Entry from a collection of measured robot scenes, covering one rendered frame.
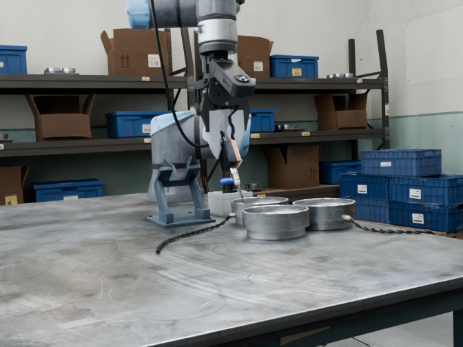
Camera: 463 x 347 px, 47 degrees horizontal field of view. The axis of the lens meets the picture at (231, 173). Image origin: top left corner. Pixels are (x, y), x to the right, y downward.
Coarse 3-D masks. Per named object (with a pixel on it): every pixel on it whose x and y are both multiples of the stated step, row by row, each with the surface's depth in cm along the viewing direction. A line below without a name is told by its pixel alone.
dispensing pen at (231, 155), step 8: (224, 136) 101; (224, 144) 98; (224, 152) 98; (232, 152) 98; (224, 160) 99; (232, 160) 97; (224, 168) 98; (232, 168) 98; (232, 176) 97; (240, 192) 96
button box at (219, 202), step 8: (208, 192) 111; (216, 192) 110; (224, 192) 108; (232, 192) 108; (248, 192) 108; (208, 200) 111; (216, 200) 107; (224, 200) 105; (216, 208) 108; (224, 208) 105; (224, 216) 105
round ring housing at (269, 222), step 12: (252, 216) 80; (264, 216) 79; (276, 216) 78; (288, 216) 78; (300, 216) 80; (252, 228) 80; (264, 228) 79; (276, 228) 78; (288, 228) 79; (300, 228) 80
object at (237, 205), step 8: (232, 200) 97; (240, 200) 100; (248, 200) 101; (256, 200) 102; (264, 200) 101; (272, 200) 101; (280, 200) 99; (288, 200) 96; (232, 208) 95; (240, 208) 93; (240, 216) 93; (240, 224) 94
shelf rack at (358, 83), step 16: (352, 48) 584; (384, 48) 541; (352, 64) 585; (384, 64) 541; (256, 80) 475; (272, 80) 482; (288, 80) 490; (304, 80) 498; (320, 80) 506; (336, 80) 514; (352, 80) 523; (368, 80) 532; (384, 80) 541; (384, 96) 542; (384, 112) 544; (384, 128) 544; (256, 144) 478; (352, 144) 593; (384, 144) 547; (208, 176) 499; (224, 176) 466; (256, 192) 495; (272, 192) 489; (288, 192) 495; (304, 192) 503; (320, 192) 511; (336, 192) 520
